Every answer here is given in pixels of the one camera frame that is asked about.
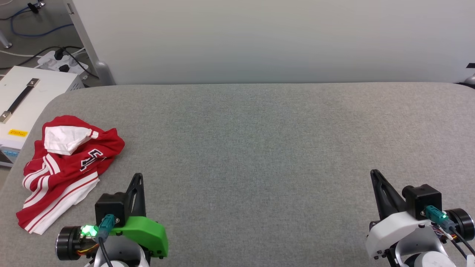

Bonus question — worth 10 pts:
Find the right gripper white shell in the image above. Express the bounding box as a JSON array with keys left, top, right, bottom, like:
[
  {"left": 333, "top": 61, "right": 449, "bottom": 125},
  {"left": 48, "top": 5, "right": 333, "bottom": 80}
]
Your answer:
[{"left": 366, "top": 169, "right": 475, "bottom": 259}]

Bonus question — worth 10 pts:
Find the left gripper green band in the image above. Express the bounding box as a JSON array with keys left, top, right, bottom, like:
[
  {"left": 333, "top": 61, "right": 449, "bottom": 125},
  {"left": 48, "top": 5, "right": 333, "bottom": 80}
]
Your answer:
[{"left": 56, "top": 173, "right": 169, "bottom": 261}]

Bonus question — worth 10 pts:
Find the red white jersey shirt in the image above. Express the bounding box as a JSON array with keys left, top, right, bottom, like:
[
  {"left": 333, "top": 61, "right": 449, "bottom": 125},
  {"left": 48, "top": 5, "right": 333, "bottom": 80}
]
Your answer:
[{"left": 16, "top": 115, "right": 125, "bottom": 235}]

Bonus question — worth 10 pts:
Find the white power strip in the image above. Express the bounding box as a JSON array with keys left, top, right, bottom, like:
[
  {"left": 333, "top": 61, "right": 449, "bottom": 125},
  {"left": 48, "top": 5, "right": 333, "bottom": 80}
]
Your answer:
[{"left": 37, "top": 50, "right": 89, "bottom": 78}]

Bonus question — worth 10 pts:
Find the white partition panel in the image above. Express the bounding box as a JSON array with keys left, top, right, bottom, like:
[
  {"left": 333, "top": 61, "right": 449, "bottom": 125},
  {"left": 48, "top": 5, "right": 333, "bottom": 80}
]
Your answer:
[{"left": 72, "top": 0, "right": 475, "bottom": 85}]

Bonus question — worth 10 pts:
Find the black clip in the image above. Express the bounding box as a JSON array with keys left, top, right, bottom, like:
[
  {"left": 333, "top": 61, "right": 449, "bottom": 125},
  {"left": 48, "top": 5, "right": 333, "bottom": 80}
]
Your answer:
[{"left": 27, "top": 0, "right": 46, "bottom": 14}]

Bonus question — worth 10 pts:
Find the left gripper cable teal plug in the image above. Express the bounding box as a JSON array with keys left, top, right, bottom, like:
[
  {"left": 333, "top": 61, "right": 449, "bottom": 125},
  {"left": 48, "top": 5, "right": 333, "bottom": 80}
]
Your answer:
[{"left": 96, "top": 214, "right": 116, "bottom": 267}]

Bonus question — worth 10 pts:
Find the gripper cable teal plug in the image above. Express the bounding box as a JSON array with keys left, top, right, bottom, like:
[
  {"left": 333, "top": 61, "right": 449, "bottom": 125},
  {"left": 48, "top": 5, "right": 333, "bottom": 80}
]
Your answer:
[
  {"left": 425, "top": 206, "right": 475, "bottom": 260},
  {"left": 96, "top": 214, "right": 116, "bottom": 267}
]

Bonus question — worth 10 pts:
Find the right gripper cable teal plug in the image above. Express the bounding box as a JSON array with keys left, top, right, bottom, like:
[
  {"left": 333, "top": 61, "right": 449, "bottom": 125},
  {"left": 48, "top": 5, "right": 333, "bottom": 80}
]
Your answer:
[{"left": 425, "top": 206, "right": 475, "bottom": 260}]

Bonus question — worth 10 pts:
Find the white equipment box black handle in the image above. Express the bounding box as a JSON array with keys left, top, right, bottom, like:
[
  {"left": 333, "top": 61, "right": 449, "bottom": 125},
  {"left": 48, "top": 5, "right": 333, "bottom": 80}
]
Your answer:
[{"left": 0, "top": 66, "right": 85, "bottom": 167}]

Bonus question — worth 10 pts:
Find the grey metal partition post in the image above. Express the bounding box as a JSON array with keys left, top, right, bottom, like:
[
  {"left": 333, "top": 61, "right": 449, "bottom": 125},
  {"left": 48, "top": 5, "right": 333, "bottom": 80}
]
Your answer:
[{"left": 63, "top": 0, "right": 116, "bottom": 86}]

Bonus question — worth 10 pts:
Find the blue cable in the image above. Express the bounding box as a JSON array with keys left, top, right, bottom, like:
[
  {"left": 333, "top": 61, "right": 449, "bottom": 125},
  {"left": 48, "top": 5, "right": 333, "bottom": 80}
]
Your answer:
[{"left": 10, "top": 6, "right": 74, "bottom": 37}]

